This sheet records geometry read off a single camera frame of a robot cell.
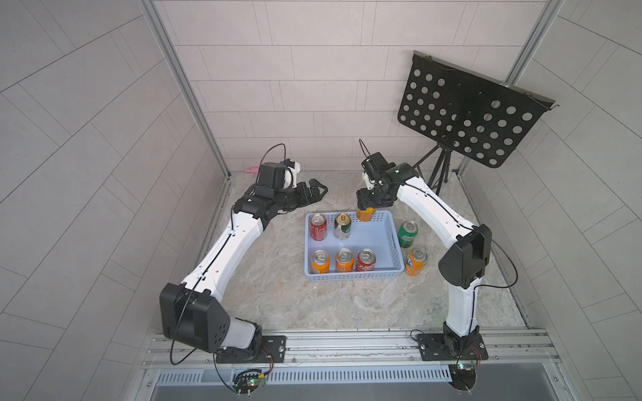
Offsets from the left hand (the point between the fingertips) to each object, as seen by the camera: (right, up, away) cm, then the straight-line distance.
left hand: (322, 190), depth 76 cm
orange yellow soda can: (+15, -9, +10) cm, 20 cm away
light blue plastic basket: (+22, -18, +20) cm, 34 cm away
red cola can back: (-2, -13, +12) cm, 18 cm away
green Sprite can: (+29, -15, +10) cm, 34 cm away
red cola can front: (+14, -22, +2) cm, 26 cm away
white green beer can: (+7, -13, +11) cm, 18 cm away
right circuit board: (+39, -51, -8) cm, 65 cm away
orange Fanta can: (+30, -23, +3) cm, 38 cm away
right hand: (+15, -4, +10) cm, 18 cm away
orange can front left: (-1, -23, +2) cm, 23 cm away
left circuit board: (-19, -51, -11) cm, 55 cm away
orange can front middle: (+7, -22, +3) cm, 24 cm away
